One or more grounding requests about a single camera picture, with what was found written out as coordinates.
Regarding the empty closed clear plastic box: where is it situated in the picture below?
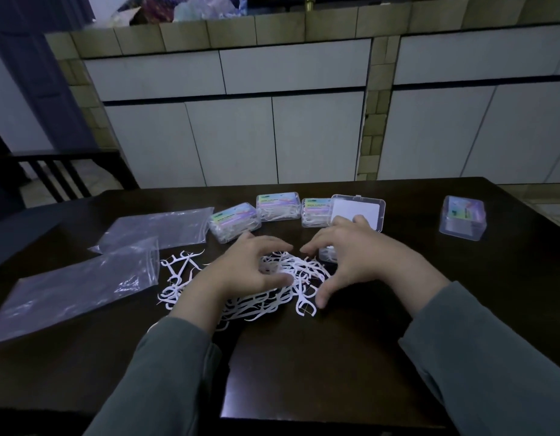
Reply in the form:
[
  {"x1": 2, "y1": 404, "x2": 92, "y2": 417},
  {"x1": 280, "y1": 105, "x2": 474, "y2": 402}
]
[{"x1": 439, "y1": 195, "x2": 487, "y2": 242}]

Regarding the crumpled clear plastic bag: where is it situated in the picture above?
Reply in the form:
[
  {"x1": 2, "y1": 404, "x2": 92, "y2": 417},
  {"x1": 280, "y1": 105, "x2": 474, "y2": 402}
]
[{"x1": 173, "y1": 0, "x2": 247, "y2": 21}]

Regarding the open clear plastic box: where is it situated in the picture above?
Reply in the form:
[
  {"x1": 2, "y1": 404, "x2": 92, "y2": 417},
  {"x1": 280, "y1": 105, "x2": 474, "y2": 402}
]
[{"x1": 318, "y1": 194, "x2": 386, "y2": 264}]

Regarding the person's left forearm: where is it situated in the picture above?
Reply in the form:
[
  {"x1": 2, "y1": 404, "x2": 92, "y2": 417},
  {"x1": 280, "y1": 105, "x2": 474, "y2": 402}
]
[{"x1": 82, "y1": 273, "x2": 231, "y2": 436}]

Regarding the clear box of floss picks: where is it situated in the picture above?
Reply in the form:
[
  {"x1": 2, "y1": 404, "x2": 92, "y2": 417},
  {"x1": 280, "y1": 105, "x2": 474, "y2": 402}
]
[
  {"x1": 256, "y1": 192, "x2": 302, "y2": 222},
  {"x1": 208, "y1": 202, "x2": 262, "y2": 245},
  {"x1": 301, "y1": 198, "x2": 336, "y2": 229}
]

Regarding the clear plastic zip bag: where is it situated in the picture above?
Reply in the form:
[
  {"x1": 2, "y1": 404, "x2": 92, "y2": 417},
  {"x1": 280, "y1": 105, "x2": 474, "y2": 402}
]
[
  {"x1": 0, "y1": 237, "x2": 161, "y2": 346},
  {"x1": 88, "y1": 207, "x2": 215, "y2": 255}
]

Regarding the colourful patterned cloth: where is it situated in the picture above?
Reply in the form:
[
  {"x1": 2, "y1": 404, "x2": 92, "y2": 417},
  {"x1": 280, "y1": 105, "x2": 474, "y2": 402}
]
[{"x1": 140, "y1": 0, "x2": 182, "y2": 24}]

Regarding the dark wooden chair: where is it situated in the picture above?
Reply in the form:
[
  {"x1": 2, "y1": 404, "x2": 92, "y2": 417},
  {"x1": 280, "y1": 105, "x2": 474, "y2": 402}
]
[{"x1": 0, "y1": 149, "x2": 140, "y2": 206}]

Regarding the tiled counter with white cabinets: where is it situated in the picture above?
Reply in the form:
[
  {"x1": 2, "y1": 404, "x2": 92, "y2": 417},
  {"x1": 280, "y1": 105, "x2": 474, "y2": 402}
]
[{"x1": 44, "y1": 0, "x2": 560, "y2": 188}]

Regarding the person's left hand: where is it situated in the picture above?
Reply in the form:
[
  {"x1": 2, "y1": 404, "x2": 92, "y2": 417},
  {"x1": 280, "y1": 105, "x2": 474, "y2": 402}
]
[{"x1": 202, "y1": 231, "x2": 294, "y2": 306}]

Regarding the person's right hand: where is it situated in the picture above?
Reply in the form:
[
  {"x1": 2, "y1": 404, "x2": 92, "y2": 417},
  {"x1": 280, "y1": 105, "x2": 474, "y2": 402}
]
[{"x1": 302, "y1": 215, "x2": 422, "y2": 310}]

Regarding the pile of white floss picks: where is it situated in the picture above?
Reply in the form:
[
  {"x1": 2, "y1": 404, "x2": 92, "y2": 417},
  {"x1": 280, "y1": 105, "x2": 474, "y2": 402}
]
[{"x1": 148, "y1": 249, "x2": 331, "y2": 333}]

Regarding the person's right forearm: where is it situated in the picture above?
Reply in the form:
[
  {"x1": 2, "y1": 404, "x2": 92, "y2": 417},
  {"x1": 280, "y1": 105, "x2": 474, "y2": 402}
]
[{"x1": 383, "y1": 258, "x2": 560, "y2": 436}]

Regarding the dark blue door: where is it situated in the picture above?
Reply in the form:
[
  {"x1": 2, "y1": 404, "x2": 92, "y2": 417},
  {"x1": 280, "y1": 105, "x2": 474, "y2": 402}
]
[{"x1": 0, "y1": 0, "x2": 100, "y2": 156}]

